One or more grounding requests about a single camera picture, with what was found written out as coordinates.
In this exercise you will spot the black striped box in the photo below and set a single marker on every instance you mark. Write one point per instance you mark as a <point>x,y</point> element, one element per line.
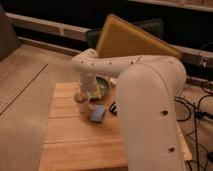
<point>113,109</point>

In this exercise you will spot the blue sponge block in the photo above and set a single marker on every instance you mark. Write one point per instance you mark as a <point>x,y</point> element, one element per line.
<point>97,113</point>

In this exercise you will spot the small white box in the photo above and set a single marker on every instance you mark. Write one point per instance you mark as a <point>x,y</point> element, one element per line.
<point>113,82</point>

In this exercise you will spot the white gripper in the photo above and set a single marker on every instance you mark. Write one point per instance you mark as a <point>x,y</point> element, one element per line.
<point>88,84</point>

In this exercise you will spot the green ceramic bowl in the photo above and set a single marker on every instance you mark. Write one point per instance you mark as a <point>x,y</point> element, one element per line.
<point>103,86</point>

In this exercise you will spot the pink ceramic cup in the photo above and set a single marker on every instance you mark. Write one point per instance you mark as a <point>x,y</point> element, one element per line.
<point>82,101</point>

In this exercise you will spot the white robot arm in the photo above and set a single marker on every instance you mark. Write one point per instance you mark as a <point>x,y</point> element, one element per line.
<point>145,91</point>

